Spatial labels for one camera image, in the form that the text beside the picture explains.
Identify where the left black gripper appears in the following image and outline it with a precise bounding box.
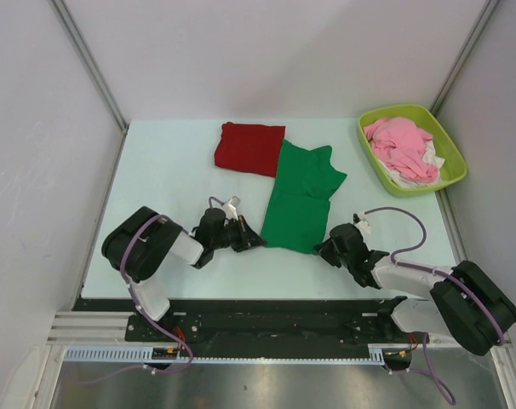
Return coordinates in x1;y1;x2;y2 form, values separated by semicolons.
211;215;267;253

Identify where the green t-shirt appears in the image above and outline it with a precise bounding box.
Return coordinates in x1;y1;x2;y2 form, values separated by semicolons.
261;141;347;254

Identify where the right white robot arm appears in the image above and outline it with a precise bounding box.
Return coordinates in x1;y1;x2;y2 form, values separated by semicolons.
315;223;516;356

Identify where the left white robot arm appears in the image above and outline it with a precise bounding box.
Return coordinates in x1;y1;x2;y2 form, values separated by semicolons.
101;206;267;341

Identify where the folded red t-shirt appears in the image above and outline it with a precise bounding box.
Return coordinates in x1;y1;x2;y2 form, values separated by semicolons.
214;122;285;178

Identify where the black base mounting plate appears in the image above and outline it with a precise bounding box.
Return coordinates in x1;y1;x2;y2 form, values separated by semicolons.
74;298;423;358

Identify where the pink t-shirt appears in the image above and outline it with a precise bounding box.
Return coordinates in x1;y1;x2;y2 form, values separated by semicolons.
364;117;433;166

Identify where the white t-shirt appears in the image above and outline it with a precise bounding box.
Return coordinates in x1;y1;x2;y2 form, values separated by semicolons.
382;141;445;189

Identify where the lime green plastic basket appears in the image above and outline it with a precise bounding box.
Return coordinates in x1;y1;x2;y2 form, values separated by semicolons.
358;104;468;198

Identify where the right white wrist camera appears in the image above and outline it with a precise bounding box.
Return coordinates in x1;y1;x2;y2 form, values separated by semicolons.
353;212;371;237

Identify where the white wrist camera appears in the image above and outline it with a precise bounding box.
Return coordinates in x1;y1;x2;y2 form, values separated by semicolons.
221;196;240;220
353;212;371;237

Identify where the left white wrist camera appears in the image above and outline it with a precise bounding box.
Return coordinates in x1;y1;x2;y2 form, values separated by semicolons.
221;196;240;220

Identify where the slotted cable duct rail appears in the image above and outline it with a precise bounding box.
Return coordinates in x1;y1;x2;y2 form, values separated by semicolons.
64;346;411;366

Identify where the aluminium frame rail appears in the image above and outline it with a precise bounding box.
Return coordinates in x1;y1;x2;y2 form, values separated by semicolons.
47;311;516;408

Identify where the left aluminium corner post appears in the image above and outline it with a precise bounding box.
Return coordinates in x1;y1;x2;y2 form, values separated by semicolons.
48;0;129;135

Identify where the aluminium corner post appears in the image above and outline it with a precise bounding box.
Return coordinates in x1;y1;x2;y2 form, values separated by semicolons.
48;0;129;135
429;0;504;117

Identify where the right aluminium corner post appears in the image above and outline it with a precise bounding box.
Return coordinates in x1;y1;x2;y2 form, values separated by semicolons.
429;0;504;117

